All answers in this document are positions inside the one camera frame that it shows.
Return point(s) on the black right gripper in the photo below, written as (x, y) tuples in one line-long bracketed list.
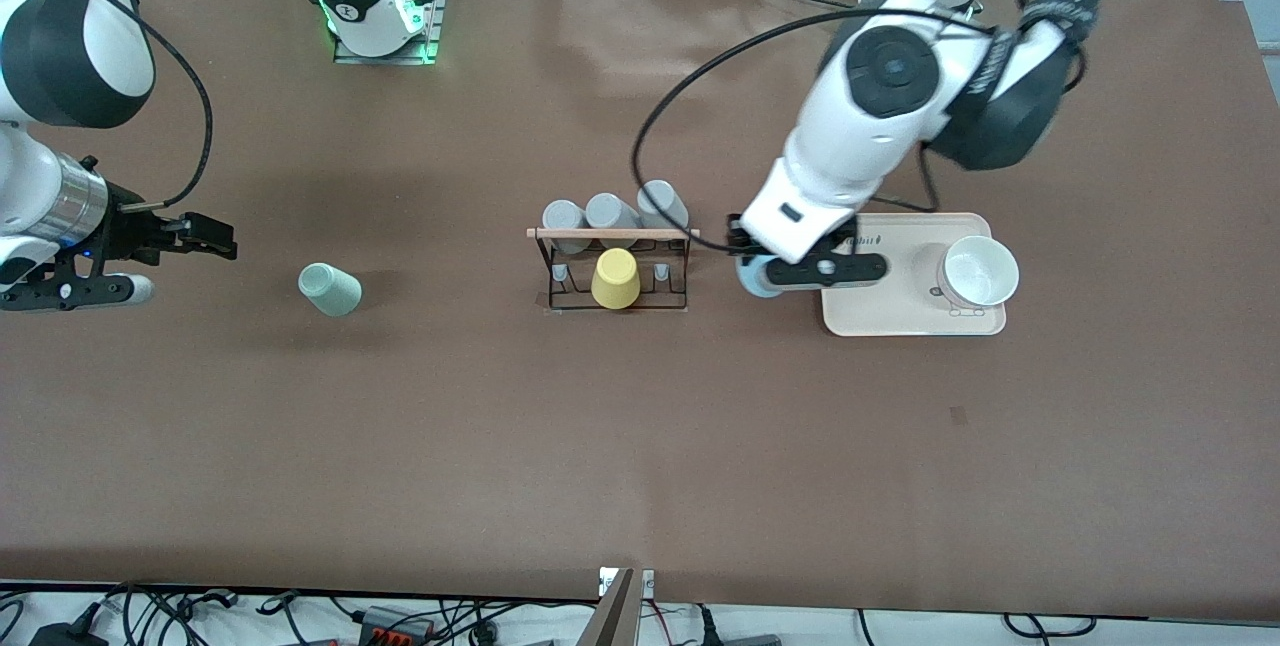
[(128, 230)]

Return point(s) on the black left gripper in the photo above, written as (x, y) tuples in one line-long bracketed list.
[(737, 236)]

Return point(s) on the light blue plastic cup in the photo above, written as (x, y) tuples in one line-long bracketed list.
[(752, 281)]

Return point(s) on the pale green plastic cup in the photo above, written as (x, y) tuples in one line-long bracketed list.
[(330, 290)]

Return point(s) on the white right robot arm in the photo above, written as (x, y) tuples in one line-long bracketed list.
[(60, 26)]

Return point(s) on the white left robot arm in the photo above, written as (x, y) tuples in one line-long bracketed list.
[(870, 126)]

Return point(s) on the grey plastic cup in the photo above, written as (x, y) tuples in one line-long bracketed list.
[(610, 211), (565, 216), (662, 204)]

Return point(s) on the yellow plastic cup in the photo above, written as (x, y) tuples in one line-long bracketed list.
[(615, 278)]

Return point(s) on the beige rabbit print tray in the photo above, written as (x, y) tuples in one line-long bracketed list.
[(900, 311)]

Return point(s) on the white ceramic bowl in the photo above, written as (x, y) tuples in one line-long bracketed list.
[(980, 271)]

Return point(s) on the black power adapter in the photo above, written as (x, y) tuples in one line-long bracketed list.
[(65, 634)]

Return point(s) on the grey connector box orange levers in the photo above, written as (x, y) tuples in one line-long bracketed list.
[(395, 626)]

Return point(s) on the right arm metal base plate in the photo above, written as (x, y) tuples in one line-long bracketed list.
[(380, 59)]

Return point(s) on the grey camera mount wedge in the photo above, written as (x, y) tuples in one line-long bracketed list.
[(615, 611)]

